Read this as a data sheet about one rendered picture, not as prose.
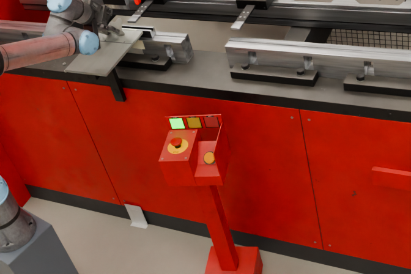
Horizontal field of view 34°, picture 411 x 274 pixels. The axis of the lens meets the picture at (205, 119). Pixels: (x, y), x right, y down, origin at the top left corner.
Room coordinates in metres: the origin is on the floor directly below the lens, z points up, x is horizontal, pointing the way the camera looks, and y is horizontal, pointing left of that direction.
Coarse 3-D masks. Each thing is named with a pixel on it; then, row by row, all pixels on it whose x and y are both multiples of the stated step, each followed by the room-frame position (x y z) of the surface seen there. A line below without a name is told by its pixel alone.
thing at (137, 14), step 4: (144, 0) 2.38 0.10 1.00; (148, 0) 2.36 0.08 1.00; (152, 0) 2.35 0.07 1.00; (156, 0) 2.35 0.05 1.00; (160, 0) 2.33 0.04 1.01; (164, 0) 2.33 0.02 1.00; (144, 4) 2.34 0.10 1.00; (148, 4) 2.33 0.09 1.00; (140, 8) 2.32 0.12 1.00; (144, 8) 2.31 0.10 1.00; (148, 8) 2.31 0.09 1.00; (136, 12) 2.29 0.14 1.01; (140, 12) 2.29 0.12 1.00; (144, 12) 2.29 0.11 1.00; (132, 16) 2.28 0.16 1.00; (136, 16) 2.27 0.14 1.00; (140, 16) 2.26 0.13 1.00; (128, 20) 2.25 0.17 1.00; (132, 20) 2.24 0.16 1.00; (136, 20) 2.24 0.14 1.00
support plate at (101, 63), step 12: (108, 36) 2.19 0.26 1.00; (120, 36) 2.16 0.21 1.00; (132, 36) 2.14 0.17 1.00; (108, 48) 2.10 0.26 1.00; (120, 48) 2.08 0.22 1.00; (84, 60) 2.07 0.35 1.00; (96, 60) 2.05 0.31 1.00; (108, 60) 2.03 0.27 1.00; (72, 72) 2.03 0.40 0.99; (84, 72) 2.00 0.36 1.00; (96, 72) 1.97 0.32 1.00; (108, 72) 1.96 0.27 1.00
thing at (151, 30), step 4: (108, 24) 2.27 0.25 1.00; (124, 24) 2.24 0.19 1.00; (132, 28) 2.21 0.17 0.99; (136, 28) 2.20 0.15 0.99; (140, 28) 2.19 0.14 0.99; (144, 28) 2.18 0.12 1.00; (148, 28) 2.17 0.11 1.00; (152, 28) 2.16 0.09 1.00; (144, 32) 2.15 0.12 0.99; (148, 32) 2.14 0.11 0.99; (152, 32) 2.15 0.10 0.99; (144, 36) 2.16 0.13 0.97; (148, 36) 2.15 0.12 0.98; (152, 36) 2.14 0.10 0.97
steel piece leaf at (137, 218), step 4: (128, 212) 2.22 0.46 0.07; (132, 212) 2.21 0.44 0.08; (136, 212) 2.19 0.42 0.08; (140, 212) 2.18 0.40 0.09; (132, 216) 2.21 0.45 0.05; (136, 216) 2.20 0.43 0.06; (140, 216) 2.19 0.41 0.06; (132, 220) 2.22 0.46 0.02; (136, 220) 2.20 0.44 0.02; (140, 220) 2.19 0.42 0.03; (144, 220) 2.18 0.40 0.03; (132, 224) 2.20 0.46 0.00; (136, 224) 2.20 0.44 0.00; (140, 224) 2.19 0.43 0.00; (144, 224) 2.18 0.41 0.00; (144, 228) 2.16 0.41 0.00
